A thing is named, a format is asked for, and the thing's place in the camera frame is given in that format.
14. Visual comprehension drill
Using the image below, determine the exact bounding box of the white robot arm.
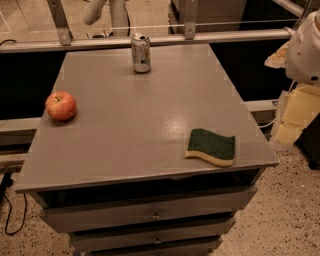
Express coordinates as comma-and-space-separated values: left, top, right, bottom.
264, 9, 320, 85

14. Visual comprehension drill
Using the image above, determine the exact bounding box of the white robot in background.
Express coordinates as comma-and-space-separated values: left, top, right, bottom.
83, 0, 130, 37

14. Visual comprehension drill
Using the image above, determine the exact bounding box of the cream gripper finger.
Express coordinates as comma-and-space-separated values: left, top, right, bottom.
264, 42, 289, 69

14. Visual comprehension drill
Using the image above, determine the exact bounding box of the black cable on floor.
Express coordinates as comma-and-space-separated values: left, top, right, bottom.
0, 162, 28, 237

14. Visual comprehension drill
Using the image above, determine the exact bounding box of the green and yellow sponge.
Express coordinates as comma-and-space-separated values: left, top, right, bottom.
185, 128, 236, 167

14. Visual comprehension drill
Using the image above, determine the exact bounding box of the silver 7up soda can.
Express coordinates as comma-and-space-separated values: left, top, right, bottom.
131, 33, 151, 73

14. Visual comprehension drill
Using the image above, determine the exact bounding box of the grey metal railing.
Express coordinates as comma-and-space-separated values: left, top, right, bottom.
0, 0, 302, 54

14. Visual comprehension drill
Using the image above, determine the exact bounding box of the red apple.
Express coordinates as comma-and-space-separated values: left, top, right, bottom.
45, 91, 77, 121

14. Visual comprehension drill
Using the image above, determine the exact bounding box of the white cable at right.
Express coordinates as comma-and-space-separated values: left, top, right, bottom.
258, 79, 296, 130

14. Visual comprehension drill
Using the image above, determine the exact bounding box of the top grey drawer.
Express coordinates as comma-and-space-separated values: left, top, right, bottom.
40, 185, 257, 233

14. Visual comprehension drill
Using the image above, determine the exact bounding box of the bottom grey drawer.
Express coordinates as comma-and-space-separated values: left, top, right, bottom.
88, 236, 222, 256

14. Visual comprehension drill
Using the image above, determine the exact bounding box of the grey drawer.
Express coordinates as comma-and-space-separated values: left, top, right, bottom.
40, 185, 257, 233
88, 236, 222, 256
71, 216, 235, 252

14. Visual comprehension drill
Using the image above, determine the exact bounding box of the middle grey drawer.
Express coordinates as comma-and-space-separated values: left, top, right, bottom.
71, 216, 235, 252

